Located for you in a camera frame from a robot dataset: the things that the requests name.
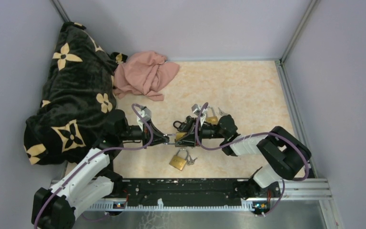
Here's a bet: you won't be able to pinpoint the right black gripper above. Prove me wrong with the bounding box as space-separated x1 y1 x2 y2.
174 117 226 147

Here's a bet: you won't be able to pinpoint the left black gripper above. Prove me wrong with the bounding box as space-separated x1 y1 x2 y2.
119 119 170 149

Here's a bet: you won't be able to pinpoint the black Kaijing padlock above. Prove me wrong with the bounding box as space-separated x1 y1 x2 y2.
173 116 194 132

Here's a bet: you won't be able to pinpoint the long-shackle brass padlock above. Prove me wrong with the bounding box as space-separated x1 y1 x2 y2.
205 106 218 125

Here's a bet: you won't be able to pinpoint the silver keys of brass padlock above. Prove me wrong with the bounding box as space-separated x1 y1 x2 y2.
218 107 229 117

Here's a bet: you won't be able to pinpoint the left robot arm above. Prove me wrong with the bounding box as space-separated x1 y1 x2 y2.
31 106 170 229

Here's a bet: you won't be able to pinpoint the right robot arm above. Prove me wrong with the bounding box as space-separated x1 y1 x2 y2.
173 114 311 197

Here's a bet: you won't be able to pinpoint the pink crumpled cloth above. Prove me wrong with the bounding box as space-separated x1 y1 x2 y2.
113 51 180 102

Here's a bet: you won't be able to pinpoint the black floral plush blanket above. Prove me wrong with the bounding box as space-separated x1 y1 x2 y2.
23 22 127 165

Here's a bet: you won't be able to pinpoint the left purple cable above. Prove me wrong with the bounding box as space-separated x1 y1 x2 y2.
33 103 154 229

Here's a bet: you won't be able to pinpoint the purple cable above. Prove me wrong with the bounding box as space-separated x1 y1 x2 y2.
194 102 311 218
33 103 154 229

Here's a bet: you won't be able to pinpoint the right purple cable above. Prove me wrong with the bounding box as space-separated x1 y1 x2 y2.
194 102 311 218

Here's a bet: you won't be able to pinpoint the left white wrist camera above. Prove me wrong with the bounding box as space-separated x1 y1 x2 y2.
136 105 152 131

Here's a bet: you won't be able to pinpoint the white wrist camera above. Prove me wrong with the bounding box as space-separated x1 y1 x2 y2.
192 104 205 119
136 105 152 131

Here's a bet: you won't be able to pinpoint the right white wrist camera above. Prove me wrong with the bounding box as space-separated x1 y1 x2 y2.
192 104 205 119

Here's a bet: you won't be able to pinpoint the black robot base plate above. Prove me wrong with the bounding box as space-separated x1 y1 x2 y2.
108 178 281 207

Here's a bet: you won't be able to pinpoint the aluminium frame rail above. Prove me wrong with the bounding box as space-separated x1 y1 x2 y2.
46 178 333 212

